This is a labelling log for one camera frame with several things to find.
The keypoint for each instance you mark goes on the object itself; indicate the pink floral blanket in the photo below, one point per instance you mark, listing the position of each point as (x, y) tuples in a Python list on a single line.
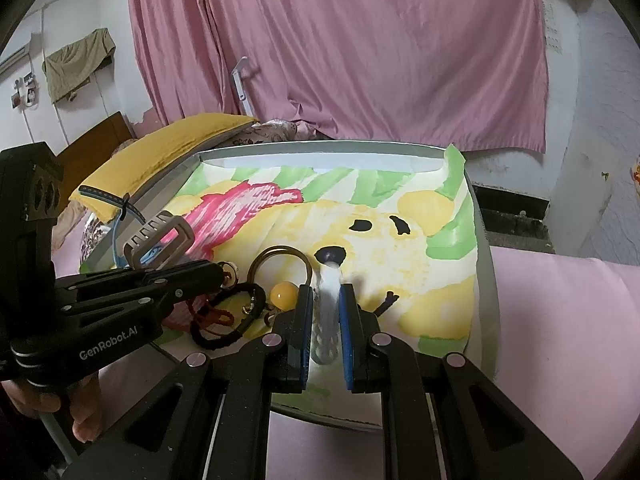
[(97, 237)]

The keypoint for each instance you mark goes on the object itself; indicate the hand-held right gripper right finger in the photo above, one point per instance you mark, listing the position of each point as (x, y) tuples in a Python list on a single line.
[(347, 345)]

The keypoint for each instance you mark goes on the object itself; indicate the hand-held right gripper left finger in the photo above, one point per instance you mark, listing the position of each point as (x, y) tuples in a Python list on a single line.
[(304, 340)]

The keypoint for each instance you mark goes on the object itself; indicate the brown wooden headboard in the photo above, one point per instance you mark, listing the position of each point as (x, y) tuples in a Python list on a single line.
[(95, 142)]

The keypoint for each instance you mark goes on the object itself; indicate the pink bedsheet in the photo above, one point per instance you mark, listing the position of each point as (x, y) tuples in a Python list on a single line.
[(550, 335)]

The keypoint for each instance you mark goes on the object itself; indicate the gold bangle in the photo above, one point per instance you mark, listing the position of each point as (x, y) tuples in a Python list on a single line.
[(280, 249)]

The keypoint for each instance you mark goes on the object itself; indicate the person's left hand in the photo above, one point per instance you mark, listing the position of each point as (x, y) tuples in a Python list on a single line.
[(87, 410)]

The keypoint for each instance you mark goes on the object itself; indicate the olive hanging cloth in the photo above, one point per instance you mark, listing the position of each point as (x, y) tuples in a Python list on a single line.
[(70, 67)]

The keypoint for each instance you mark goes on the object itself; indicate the white perforated hair clip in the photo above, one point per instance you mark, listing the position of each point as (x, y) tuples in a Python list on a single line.
[(327, 310)]

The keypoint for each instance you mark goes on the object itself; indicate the blue rhinestone hair clip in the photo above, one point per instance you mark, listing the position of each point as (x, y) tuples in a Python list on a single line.
[(107, 196)]

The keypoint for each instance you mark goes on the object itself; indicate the pink curtain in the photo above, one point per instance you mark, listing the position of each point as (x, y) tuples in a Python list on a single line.
[(350, 50)]

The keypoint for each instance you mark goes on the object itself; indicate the red claw clip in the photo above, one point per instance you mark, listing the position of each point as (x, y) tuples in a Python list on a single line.
[(215, 315)]

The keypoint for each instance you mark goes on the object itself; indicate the printed cartoon towel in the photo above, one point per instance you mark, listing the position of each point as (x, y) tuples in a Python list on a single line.
[(400, 270)]

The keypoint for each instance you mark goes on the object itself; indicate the black scrunchie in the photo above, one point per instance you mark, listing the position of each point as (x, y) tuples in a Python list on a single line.
[(220, 342)]

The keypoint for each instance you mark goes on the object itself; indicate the yellow pillow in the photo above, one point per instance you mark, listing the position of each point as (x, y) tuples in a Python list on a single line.
[(165, 150)]

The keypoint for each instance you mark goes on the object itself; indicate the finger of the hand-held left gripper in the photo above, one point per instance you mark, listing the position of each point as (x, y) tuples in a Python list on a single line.
[(150, 280), (145, 307)]

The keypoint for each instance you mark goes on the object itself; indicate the taupe rectangular hair clip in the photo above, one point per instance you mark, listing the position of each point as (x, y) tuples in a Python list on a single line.
[(150, 232)]

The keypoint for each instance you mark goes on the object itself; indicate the colourful wall decoration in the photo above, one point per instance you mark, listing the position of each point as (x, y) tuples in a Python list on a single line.
[(636, 170)]

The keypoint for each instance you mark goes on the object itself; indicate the grey metal box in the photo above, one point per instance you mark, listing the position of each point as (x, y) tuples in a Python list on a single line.
[(485, 285)]

